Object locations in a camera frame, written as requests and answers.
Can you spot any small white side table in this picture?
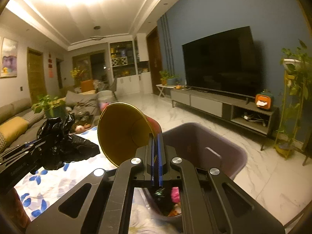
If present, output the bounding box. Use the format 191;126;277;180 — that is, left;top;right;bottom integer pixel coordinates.
156;84;175;98

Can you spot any dark grey trash bin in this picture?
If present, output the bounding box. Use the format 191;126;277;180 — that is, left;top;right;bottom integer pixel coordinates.
143;123;247;227

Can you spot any pink plastic bag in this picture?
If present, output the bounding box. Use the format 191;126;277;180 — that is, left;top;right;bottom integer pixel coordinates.
171;187;180;204

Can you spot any purple abstract painting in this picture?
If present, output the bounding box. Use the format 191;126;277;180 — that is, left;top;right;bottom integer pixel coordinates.
1;37;18;78

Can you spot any orange chair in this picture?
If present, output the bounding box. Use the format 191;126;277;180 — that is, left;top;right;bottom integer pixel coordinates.
80;80;95;92

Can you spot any potted plant blue pot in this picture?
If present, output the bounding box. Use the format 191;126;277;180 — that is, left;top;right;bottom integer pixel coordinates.
167;76;179;86

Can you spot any wooden door left wall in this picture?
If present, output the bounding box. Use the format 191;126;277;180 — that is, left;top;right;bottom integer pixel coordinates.
27;47;47;104

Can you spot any white display cabinet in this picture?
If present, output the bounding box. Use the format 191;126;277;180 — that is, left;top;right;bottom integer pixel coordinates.
109;33;153;96

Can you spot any left hand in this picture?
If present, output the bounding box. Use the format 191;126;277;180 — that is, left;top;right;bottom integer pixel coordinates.
1;188;31;231

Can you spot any dark wooden door right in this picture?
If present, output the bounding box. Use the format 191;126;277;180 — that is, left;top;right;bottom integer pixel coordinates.
146;27;162;95

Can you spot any yellow cushion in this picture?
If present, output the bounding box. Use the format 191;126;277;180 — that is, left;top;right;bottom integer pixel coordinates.
1;117;28;142

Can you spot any gold plant stand with vines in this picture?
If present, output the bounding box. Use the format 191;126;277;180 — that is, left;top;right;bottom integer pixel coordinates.
274;40;311;159

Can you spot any grey tv cabinet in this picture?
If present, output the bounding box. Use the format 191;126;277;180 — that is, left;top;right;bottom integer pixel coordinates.
170;89;279;138

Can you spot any potted plant orange pot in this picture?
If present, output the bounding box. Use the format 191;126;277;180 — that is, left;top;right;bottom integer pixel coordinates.
159;70;170;86

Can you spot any black plastic bag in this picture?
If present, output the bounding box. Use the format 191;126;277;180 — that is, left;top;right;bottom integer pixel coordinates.
37;113;100;171

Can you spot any potted green plant dark pot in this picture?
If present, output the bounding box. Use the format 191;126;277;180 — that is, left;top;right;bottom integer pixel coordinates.
32;95;66;120

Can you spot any floral white blue tablecloth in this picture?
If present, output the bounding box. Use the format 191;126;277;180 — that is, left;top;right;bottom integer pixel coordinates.
14;126;181;234

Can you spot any grey sectional sofa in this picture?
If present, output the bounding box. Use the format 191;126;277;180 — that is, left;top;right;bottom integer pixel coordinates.
1;91;99;153

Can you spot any houndstooth cushion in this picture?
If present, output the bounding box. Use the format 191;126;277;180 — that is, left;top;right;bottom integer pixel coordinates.
22;110;44;128
0;133;6;153

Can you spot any orange tissue box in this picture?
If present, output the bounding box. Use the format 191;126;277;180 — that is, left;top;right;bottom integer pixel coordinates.
255;89;274;110

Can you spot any large black television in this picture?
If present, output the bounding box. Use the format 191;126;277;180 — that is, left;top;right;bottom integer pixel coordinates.
182;26;263;97

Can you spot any red paper cup gold inside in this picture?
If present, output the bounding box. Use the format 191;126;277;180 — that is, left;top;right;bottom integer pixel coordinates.
97;102;162;166

